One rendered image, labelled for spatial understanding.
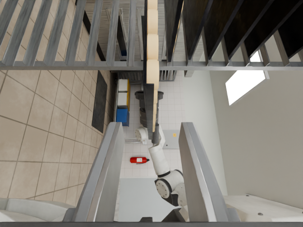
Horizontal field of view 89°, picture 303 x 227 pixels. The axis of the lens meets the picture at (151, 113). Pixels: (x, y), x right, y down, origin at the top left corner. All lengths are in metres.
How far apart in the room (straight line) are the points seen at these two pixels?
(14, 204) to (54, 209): 0.10
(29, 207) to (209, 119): 4.58
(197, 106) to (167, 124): 1.05
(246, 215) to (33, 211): 0.46
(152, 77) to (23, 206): 0.44
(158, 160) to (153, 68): 0.56
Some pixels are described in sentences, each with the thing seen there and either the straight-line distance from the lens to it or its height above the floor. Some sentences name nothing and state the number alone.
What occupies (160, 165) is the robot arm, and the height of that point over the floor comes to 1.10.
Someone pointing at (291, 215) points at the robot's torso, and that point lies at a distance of 0.38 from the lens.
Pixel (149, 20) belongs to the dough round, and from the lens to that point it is 0.32.
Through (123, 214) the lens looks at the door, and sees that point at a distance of 4.51.
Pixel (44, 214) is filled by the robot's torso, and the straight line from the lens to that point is 0.50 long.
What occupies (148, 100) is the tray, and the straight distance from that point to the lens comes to 0.25.
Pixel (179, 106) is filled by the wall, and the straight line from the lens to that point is 4.69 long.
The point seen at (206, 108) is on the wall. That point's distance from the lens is 4.89.
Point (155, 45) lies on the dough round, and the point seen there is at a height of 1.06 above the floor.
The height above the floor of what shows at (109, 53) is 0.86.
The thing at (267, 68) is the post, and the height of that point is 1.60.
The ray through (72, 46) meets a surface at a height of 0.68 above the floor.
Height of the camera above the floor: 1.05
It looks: 1 degrees up
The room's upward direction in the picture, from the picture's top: 90 degrees clockwise
